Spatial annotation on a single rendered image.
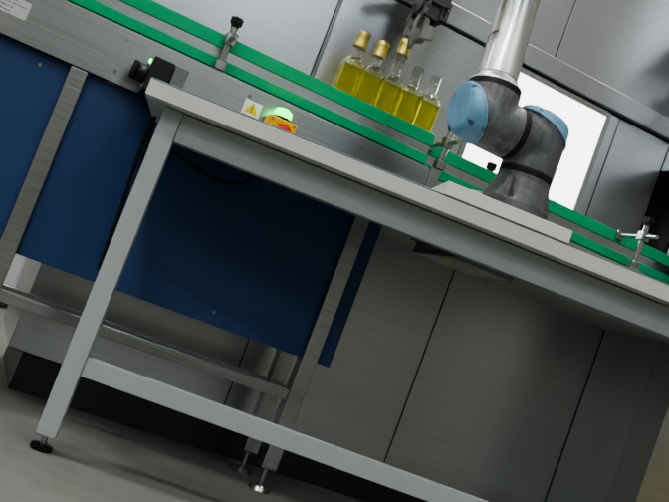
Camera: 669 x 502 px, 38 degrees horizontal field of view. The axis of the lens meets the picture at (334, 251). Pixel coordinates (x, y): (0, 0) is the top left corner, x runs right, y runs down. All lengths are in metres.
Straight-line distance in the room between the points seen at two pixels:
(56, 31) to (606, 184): 1.69
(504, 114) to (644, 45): 1.21
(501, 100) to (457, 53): 0.78
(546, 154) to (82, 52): 1.02
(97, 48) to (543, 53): 1.34
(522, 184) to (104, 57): 0.95
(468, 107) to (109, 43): 0.80
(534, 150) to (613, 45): 1.09
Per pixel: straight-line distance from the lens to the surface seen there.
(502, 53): 2.10
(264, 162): 1.97
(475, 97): 2.01
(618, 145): 3.11
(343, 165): 1.94
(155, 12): 2.29
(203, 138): 1.97
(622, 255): 2.88
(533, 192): 2.06
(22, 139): 2.22
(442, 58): 2.79
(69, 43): 2.23
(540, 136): 2.08
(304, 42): 2.67
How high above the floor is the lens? 0.41
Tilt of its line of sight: 5 degrees up
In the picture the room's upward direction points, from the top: 21 degrees clockwise
